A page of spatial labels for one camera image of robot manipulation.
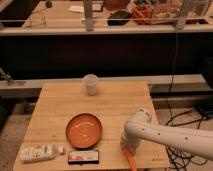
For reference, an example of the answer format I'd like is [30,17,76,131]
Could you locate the black object on bench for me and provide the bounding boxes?
[107,10,131,26]

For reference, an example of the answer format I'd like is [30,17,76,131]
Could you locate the orange carrot-shaped pepper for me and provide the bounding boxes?
[123,148,137,171]

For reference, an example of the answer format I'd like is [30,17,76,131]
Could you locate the black rectangular box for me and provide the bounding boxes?
[68,150,99,164]

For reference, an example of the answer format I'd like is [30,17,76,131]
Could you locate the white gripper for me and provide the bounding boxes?
[120,132,140,155]

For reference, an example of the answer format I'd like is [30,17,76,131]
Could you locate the white plastic bottle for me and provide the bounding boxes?
[19,144,65,163]

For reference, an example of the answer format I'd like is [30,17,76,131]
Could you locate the metal frame post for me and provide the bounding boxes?
[83,0,94,31]
[175,0,193,30]

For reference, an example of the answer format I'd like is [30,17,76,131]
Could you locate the black floor cables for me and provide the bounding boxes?
[163,107,209,171]

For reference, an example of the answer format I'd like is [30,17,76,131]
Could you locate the orange plate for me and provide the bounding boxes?
[65,113,102,149]

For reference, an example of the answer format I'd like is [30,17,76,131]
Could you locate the white paper sheet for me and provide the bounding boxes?
[68,5,84,13]

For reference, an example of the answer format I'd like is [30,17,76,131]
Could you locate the metal frame post left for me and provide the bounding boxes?
[83,0,94,31]

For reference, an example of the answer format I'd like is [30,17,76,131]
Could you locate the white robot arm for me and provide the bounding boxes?
[121,108,213,161]

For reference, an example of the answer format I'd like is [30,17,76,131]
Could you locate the metal frame post right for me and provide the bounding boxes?
[175,0,193,30]

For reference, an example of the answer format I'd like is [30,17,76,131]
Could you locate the orange crate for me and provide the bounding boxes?
[131,4,153,25]

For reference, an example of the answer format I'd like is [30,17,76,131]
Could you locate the white ceramic cup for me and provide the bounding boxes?
[83,74,98,95]

